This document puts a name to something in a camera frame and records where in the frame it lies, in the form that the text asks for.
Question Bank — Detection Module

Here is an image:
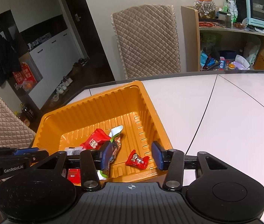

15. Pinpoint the large red gold snack pack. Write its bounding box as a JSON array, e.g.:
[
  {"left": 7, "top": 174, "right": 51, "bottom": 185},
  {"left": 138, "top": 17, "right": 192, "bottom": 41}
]
[{"left": 67, "top": 169, "right": 81, "bottom": 186}]

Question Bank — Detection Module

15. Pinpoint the grey-blue foil snack pouch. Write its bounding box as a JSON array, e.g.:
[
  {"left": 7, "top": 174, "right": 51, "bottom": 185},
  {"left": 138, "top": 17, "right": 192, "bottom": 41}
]
[{"left": 97, "top": 125, "right": 123, "bottom": 181}]

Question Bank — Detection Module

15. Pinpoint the small red candy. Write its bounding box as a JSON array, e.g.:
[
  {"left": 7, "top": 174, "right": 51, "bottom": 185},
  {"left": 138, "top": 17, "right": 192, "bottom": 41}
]
[{"left": 125, "top": 150, "right": 150, "bottom": 170}]

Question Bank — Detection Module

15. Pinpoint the wooden shelf unit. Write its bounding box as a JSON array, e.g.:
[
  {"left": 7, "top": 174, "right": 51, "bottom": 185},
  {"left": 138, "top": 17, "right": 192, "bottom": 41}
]
[{"left": 180, "top": 6, "right": 264, "bottom": 72}]

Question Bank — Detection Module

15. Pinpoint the black-white snack packet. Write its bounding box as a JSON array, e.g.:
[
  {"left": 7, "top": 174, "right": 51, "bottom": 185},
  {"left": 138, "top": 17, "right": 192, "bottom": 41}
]
[{"left": 64, "top": 146, "right": 84, "bottom": 156}]

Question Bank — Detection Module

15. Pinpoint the red candy pack white label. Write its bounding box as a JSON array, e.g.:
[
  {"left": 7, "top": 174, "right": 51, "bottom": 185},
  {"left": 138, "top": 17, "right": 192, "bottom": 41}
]
[{"left": 80, "top": 128, "right": 111, "bottom": 150}]

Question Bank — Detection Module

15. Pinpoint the red gift box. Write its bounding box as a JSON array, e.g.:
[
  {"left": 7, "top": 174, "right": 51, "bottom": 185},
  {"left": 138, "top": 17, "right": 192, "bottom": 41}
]
[{"left": 13, "top": 62, "right": 37, "bottom": 91}]

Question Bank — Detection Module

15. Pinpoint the white cabinet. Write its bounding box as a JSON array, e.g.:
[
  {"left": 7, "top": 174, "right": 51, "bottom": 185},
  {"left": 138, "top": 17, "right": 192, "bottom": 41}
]
[{"left": 0, "top": 0, "right": 83, "bottom": 110}]

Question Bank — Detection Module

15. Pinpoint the quilted beige chair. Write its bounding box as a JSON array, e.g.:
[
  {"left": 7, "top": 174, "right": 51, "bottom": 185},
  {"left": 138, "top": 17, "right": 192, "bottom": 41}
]
[
  {"left": 0, "top": 97, "right": 36, "bottom": 148},
  {"left": 111, "top": 5, "right": 181, "bottom": 79}
]

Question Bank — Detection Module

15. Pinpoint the orange plastic tray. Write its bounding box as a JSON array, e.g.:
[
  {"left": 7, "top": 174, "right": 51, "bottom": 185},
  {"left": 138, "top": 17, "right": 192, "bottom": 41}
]
[{"left": 32, "top": 80, "right": 174, "bottom": 185}]

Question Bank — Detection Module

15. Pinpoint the clear jar orange lid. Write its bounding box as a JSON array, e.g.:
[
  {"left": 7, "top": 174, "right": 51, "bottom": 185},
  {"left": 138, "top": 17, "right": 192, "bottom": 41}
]
[{"left": 194, "top": 0, "right": 216, "bottom": 20}]

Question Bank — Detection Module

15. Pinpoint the quilted beige chair back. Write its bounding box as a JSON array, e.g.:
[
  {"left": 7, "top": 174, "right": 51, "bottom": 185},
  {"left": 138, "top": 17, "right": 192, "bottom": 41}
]
[{"left": 111, "top": 5, "right": 181, "bottom": 79}]

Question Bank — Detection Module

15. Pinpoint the quilted beige chair left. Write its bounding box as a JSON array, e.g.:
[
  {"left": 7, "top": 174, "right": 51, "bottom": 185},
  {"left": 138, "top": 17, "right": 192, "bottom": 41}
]
[{"left": 0, "top": 97, "right": 36, "bottom": 148}]

